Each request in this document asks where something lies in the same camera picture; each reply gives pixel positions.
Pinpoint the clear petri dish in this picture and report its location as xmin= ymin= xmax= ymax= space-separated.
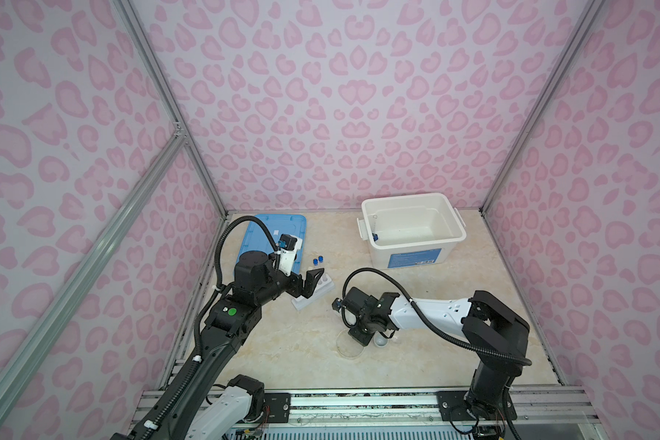
xmin=335 ymin=331 xmax=365 ymax=359

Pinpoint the blue-based small cylinder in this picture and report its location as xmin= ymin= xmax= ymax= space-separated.
xmin=370 ymin=216 xmax=381 ymax=242

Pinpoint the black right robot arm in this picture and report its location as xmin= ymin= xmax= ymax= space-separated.
xmin=332 ymin=287 xmax=532 ymax=419

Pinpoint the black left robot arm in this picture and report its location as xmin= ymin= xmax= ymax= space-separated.
xmin=112 ymin=251 xmax=325 ymax=439

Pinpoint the white test tube rack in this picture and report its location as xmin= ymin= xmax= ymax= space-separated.
xmin=291 ymin=274 xmax=336 ymax=311

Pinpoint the blue plastic bin lid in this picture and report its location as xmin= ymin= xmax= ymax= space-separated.
xmin=238 ymin=214 xmax=307 ymax=258

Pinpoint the white plastic storage bin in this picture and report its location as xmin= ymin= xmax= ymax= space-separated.
xmin=357 ymin=192 xmax=468 ymax=270

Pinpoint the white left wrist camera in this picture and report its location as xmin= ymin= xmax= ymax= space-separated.
xmin=276 ymin=234 xmax=304 ymax=276

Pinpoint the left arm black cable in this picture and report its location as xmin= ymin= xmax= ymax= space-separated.
xmin=191 ymin=214 xmax=281 ymax=359

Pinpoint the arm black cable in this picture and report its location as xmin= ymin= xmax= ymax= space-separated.
xmin=191 ymin=214 xmax=281 ymax=359
xmin=340 ymin=267 xmax=534 ymax=367

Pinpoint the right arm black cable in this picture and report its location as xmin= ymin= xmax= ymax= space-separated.
xmin=340 ymin=267 xmax=534 ymax=367

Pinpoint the aluminium frame strut left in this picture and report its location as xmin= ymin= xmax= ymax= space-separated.
xmin=0 ymin=130 xmax=187 ymax=427

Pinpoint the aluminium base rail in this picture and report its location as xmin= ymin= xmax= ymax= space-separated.
xmin=125 ymin=386 xmax=606 ymax=440

